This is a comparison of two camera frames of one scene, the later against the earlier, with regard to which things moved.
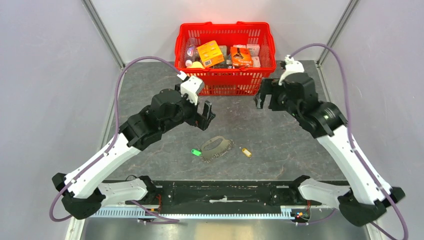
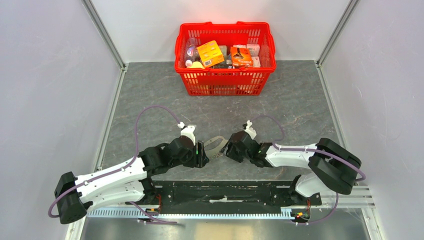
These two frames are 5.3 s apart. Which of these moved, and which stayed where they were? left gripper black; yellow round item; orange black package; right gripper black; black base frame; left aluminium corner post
Moved: left gripper black; right gripper black
Stayed: orange black package; yellow round item; black base frame; left aluminium corner post
